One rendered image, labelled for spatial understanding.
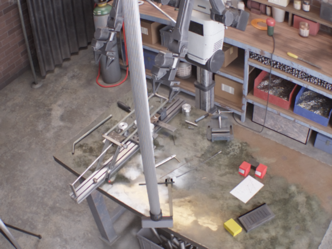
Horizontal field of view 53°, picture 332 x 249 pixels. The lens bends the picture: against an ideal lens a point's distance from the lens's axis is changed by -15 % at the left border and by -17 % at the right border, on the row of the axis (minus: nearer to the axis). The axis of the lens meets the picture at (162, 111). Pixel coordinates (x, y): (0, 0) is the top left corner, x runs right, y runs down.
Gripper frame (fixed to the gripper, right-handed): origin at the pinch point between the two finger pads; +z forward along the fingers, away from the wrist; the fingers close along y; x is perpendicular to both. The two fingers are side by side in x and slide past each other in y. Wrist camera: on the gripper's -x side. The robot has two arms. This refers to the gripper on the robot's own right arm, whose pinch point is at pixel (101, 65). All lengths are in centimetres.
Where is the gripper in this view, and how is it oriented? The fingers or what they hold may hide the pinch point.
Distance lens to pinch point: 211.6
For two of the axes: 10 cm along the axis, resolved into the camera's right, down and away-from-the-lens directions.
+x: 6.3, -0.5, 7.8
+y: 7.3, 4.0, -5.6
